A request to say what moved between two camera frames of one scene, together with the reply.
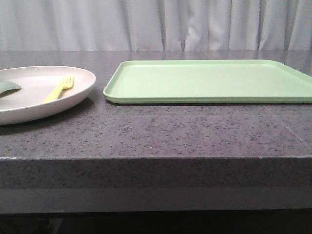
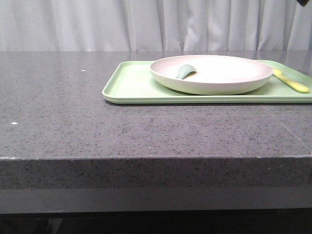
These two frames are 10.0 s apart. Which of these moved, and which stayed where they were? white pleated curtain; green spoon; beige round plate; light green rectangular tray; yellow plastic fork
Moved: beige round plate; yellow plastic fork; green spoon
Stayed: white pleated curtain; light green rectangular tray
